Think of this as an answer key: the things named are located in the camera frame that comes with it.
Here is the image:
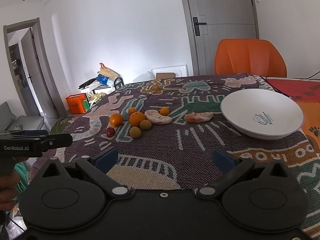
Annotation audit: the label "person's left hand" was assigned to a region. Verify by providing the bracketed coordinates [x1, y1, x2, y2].
[1, 157, 21, 211]

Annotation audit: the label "paper bag on cart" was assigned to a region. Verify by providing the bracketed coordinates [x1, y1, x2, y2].
[98, 63, 120, 79]

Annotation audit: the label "yellow plum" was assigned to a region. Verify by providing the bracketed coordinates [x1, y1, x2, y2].
[129, 127, 142, 139]
[139, 119, 152, 131]

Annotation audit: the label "red cherry fruit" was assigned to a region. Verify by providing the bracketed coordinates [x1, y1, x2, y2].
[106, 127, 116, 138]

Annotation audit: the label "black cable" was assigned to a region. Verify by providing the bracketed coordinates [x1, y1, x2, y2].
[259, 71, 320, 98]

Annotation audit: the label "small tangerine back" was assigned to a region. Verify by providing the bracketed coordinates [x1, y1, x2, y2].
[127, 108, 137, 116]

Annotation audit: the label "black door handle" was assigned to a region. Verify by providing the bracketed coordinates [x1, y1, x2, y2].
[193, 17, 207, 36]

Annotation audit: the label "orange red mat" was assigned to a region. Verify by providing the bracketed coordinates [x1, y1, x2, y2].
[266, 77, 320, 153]

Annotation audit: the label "orange box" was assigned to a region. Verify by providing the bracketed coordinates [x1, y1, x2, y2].
[66, 93, 86, 114]

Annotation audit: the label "large orange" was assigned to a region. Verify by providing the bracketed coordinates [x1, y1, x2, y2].
[129, 112, 146, 127]

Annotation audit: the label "small tangerine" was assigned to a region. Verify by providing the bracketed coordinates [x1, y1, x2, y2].
[127, 108, 137, 116]
[159, 107, 170, 116]

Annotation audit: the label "white plate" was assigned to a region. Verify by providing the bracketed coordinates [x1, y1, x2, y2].
[220, 89, 304, 140]

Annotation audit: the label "peeled pomelo piece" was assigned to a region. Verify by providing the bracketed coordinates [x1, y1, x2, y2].
[144, 109, 172, 125]
[184, 112, 214, 124]

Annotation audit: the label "white board against wall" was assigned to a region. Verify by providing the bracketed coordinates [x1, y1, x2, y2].
[151, 64, 188, 78]

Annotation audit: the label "grey sofa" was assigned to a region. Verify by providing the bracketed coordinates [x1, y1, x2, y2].
[0, 102, 45, 132]

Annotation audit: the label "orange chair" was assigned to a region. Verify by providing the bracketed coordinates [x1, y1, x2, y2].
[214, 38, 287, 78]

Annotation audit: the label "patterned woven blanket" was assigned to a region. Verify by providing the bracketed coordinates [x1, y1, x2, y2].
[31, 74, 319, 239]

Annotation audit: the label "medium orange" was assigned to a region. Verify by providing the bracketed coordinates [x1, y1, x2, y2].
[109, 113, 124, 128]

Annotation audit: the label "grey door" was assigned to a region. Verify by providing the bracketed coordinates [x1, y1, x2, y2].
[182, 0, 259, 75]

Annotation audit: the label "cardboard box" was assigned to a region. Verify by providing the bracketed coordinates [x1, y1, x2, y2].
[156, 72, 176, 79]

